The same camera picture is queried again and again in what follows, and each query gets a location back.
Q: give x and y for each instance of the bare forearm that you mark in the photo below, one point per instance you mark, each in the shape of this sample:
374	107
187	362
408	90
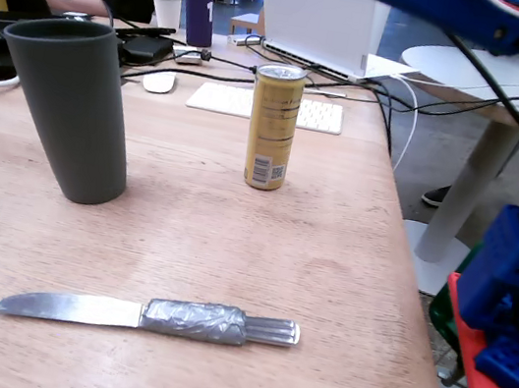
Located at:
84	4

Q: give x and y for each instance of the wooden background chair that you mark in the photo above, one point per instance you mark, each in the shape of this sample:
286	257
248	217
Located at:
246	22

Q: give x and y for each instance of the white computer mouse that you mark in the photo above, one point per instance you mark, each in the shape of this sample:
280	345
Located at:
158	82

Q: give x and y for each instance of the black slim device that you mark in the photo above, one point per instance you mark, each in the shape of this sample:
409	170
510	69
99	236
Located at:
147	32

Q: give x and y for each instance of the white paper cup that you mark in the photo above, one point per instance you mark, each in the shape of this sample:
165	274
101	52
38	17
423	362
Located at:
166	11

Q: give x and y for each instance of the white stylus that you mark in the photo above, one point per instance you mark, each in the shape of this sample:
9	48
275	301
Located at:
323	93

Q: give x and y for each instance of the white laptop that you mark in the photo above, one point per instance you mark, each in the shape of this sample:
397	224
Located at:
319	15

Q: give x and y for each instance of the black power brick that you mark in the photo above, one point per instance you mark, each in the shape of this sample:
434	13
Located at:
144	49

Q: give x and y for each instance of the white keyboard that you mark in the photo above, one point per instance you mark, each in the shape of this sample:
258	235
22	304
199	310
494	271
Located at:
221	98

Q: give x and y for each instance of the round white table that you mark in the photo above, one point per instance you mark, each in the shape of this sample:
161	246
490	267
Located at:
469	189

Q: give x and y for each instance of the yellow drink can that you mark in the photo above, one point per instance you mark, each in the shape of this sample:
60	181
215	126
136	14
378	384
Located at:
272	131

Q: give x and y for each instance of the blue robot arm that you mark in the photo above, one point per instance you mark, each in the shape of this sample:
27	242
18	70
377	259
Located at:
421	2

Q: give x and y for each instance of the black shoe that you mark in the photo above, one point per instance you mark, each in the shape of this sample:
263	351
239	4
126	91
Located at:
436	196

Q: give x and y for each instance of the tall gray cup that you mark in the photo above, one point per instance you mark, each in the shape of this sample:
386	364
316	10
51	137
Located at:
72	123

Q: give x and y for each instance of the silver adapter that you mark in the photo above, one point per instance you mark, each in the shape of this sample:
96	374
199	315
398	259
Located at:
188	56

